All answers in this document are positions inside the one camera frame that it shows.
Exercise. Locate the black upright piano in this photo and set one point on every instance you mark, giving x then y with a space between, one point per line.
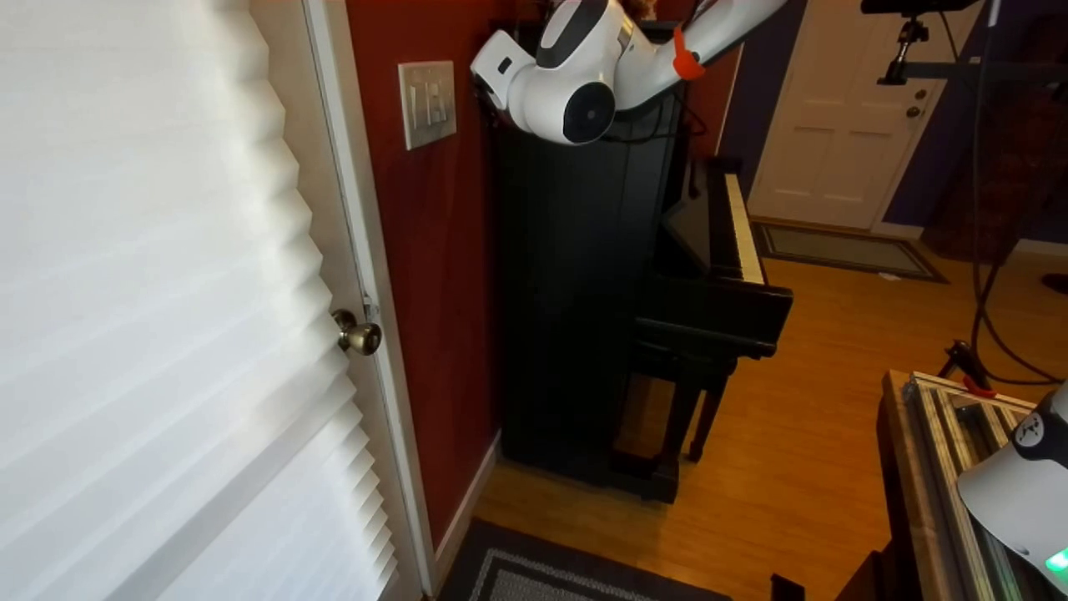
580 300

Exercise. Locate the brass door knob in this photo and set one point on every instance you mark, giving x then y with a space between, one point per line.
359 330

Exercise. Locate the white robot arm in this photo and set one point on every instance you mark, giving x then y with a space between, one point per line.
555 78

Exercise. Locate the white switch toggle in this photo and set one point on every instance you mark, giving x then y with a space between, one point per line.
440 103
420 103

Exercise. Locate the grey floor mat black border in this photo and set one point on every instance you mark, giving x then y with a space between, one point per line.
555 571

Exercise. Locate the white light switch plate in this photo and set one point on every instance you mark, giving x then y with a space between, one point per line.
429 139

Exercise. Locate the white panelled door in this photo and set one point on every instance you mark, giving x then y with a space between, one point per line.
829 122

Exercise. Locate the white pleated door blind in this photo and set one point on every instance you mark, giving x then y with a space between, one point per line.
145 300

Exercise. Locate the dark doormat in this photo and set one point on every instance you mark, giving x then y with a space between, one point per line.
852 252

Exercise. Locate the wooden slatted crate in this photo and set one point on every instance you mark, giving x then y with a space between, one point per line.
929 467

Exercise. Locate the black camera tripod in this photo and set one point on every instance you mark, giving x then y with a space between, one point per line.
919 45

